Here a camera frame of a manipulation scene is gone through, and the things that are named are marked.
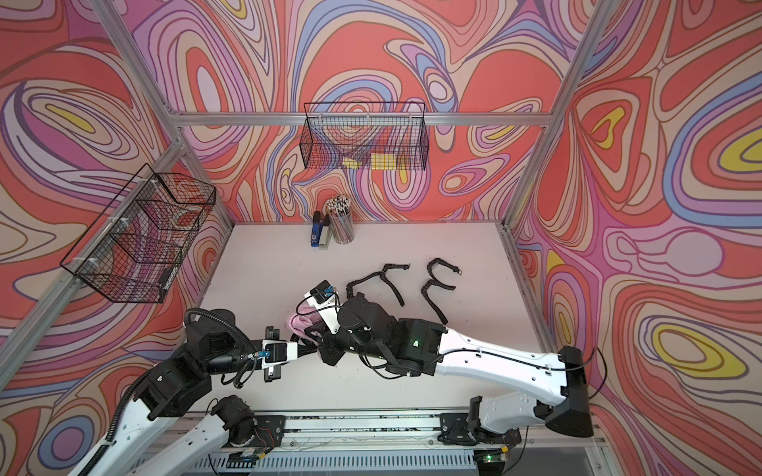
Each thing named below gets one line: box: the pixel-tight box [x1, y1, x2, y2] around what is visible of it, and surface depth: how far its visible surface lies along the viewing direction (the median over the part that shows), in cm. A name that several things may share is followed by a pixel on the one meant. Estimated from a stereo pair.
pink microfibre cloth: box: [288, 303, 324, 343], surface depth 59 cm
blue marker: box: [310, 210, 324, 247], surface depth 117 cm
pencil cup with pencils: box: [325, 194, 356, 245], surface depth 106 cm
